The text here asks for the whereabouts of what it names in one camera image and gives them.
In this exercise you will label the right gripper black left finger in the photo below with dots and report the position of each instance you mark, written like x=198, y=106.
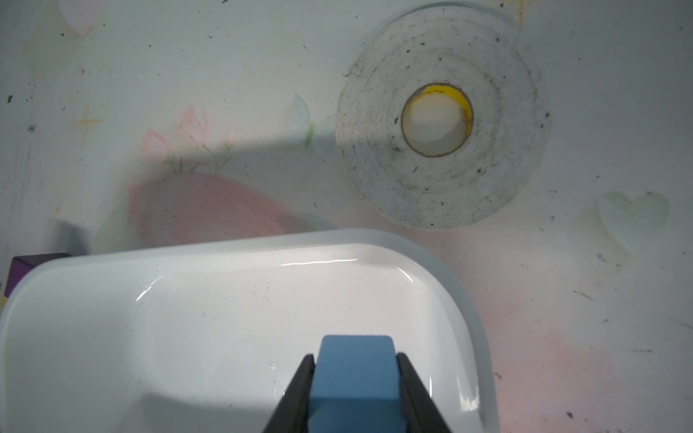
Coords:
x=292, y=412

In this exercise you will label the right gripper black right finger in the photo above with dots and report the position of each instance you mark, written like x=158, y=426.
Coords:
x=420, y=412

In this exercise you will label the light blue block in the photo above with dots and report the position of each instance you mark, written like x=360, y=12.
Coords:
x=356, y=386

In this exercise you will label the white plastic tub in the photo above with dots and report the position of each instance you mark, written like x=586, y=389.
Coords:
x=206, y=338

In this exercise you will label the purple cube block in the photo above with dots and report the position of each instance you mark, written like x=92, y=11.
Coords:
x=20, y=266

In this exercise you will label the white tape roll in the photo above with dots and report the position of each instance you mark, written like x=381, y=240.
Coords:
x=444, y=118

